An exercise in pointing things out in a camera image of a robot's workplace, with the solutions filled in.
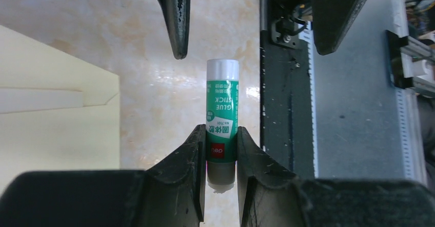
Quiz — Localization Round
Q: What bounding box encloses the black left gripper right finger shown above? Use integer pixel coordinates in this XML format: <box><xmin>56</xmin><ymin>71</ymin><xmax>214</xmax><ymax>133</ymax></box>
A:
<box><xmin>236</xmin><ymin>127</ymin><xmax>305</xmax><ymax>226</ymax></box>

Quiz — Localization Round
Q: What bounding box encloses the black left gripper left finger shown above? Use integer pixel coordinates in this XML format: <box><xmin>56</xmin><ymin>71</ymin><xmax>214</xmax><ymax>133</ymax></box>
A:
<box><xmin>144</xmin><ymin>125</ymin><xmax>206</xmax><ymax>226</ymax></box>

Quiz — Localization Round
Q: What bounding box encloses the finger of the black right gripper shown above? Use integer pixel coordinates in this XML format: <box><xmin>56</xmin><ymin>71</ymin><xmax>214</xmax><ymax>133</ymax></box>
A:
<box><xmin>311</xmin><ymin>0</ymin><xmax>367</xmax><ymax>55</ymax></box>
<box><xmin>157</xmin><ymin>0</ymin><xmax>190</xmax><ymax>59</ymax></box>

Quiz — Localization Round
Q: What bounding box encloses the cream yellow envelope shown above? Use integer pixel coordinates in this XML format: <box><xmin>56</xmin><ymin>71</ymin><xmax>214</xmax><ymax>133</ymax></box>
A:
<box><xmin>1</xmin><ymin>27</ymin><xmax>120</xmax><ymax>190</ymax></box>

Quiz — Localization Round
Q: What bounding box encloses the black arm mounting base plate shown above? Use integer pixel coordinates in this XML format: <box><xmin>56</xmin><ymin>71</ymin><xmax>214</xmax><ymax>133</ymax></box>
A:
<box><xmin>260</xmin><ymin>0</ymin><xmax>315</xmax><ymax>178</ymax></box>

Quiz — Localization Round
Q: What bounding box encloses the aluminium frame rail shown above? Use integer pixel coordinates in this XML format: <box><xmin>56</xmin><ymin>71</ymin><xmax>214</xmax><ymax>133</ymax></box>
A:
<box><xmin>310</xmin><ymin>0</ymin><xmax>427</xmax><ymax>184</ymax></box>

